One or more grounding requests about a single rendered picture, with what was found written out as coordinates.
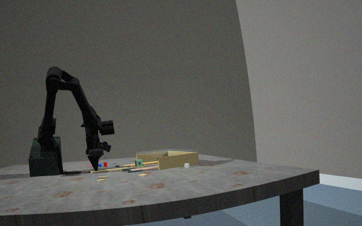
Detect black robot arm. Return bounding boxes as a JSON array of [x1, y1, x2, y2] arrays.
[[37, 66, 115, 151]]

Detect light green cube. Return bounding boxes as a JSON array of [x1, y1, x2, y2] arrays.
[[135, 160, 143, 167]]

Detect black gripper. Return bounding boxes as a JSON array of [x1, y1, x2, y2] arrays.
[[85, 136, 104, 171]]

